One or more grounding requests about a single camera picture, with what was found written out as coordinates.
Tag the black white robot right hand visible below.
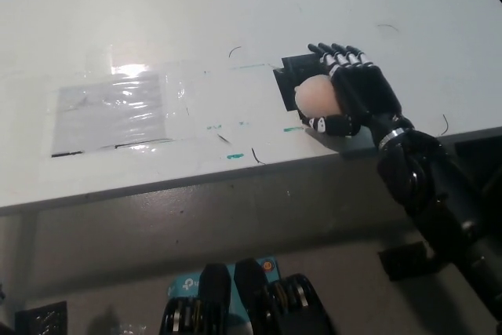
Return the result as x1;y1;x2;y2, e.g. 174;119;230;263
305;42;415;143

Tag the pink dumpling squeeze toy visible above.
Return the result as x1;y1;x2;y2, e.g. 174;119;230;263
293;75;345;125

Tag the black square mask patch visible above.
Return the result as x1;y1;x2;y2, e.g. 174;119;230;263
271;52;334;113

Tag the clear taped plastic sheet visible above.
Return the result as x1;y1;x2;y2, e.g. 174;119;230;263
49;71;187;158

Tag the teal router box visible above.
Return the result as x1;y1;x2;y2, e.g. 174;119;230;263
166;257;280;335

